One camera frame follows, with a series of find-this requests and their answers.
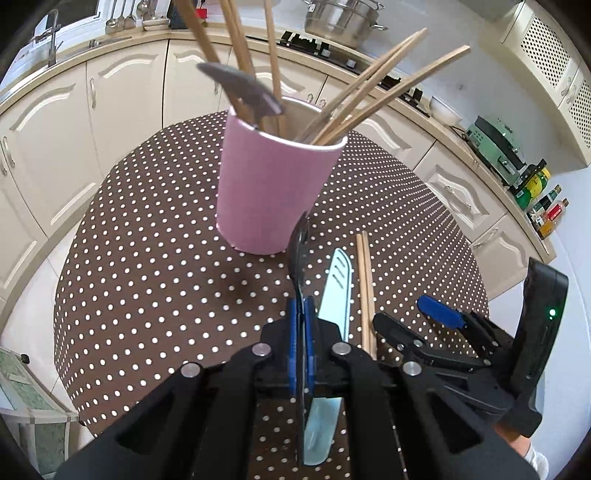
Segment steel sink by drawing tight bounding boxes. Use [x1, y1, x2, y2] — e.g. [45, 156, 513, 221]
[1, 35, 131, 94]

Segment white bowl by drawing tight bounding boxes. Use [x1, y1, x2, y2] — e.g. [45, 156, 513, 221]
[429, 96, 462, 127]

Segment dark flat spatula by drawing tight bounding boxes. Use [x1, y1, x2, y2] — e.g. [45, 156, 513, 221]
[197, 62, 284, 120]

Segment green yellow bottle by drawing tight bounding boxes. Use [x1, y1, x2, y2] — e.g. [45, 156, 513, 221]
[514, 167, 551, 211]

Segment hanging utensil rack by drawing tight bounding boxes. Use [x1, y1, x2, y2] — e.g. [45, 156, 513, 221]
[105, 0, 170, 35]

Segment glass side cabinet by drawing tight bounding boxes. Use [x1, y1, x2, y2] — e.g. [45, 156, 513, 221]
[1, 348, 78, 479]

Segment pink utensil holder cup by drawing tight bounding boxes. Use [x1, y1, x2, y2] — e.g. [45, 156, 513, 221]
[216, 97, 348, 255]

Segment steel steamer pot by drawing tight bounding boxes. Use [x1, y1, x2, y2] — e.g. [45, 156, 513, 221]
[304, 0, 388, 49]

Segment red sauce bottle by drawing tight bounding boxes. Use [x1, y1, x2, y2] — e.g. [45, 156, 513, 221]
[538, 198, 569, 240]

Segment wooden chopstick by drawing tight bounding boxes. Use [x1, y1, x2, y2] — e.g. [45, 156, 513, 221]
[362, 230, 378, 360]
[219, 0, 256, 77]
[314, 45, 471, 146]
[297, 28, 428, 143]
[173, 0, 254, 121]
[356, 234, 372, 354]
[262, 0, 289, 137]

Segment green electric cooker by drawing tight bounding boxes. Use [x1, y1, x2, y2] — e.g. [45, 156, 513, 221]
[466, 116, 525, 186]

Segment upper cream cabinets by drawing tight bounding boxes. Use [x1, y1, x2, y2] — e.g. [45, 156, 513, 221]
[481, 1, 590, 166]

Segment lower cream cabinets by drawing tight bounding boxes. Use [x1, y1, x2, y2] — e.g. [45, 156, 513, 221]
[1, 30, 556, 317]

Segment person's right hand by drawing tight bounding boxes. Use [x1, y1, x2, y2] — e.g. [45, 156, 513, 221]
[493, 423, 531, 457]

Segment dark oil bottle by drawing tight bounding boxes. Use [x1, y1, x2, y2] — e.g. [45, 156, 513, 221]
[508, 159, 547, 195]

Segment brown polka dot tablecloth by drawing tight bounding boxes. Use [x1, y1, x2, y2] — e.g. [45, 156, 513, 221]
[52, 109, 490, 480]

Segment steel faucet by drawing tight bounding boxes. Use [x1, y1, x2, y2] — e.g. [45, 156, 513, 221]
[32, 8, 62, 67]

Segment cream cabinets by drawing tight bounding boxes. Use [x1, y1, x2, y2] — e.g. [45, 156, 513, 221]
[1, 30, 556, 317]
[481, 1, 590, 166]

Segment metal spoon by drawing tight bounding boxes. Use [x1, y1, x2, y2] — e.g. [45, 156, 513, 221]
[287, 212, 308, 468]

